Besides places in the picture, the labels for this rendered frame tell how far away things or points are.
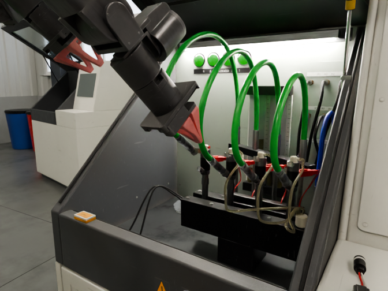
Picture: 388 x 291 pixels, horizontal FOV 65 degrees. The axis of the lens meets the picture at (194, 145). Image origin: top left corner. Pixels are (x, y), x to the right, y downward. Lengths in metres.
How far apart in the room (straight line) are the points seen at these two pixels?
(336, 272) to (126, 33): 0.51
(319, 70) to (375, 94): 0.30
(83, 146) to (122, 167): 2.60
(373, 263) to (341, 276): 0.09
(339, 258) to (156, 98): 0.44
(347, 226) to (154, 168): 0.70
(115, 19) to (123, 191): 0.73
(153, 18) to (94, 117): 3.21
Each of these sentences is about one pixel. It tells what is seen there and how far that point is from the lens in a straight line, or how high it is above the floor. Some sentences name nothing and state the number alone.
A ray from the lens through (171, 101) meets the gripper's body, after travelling 0.47.
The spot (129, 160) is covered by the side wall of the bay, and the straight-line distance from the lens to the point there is 1.05.
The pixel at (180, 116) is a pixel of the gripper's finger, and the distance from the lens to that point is 0.47.
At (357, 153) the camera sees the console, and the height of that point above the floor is 1.15.
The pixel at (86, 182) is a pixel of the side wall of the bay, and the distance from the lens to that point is 0.95.
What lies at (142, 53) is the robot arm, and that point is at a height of 1.34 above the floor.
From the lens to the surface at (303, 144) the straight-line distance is 0.80.
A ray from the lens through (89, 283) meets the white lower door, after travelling 0.92.
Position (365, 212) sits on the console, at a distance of 0.72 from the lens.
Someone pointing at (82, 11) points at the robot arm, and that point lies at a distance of 0.40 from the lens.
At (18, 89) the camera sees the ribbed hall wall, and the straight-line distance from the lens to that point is 8.07.
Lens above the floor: 1.30
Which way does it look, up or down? 12 degrees down
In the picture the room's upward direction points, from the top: straight up
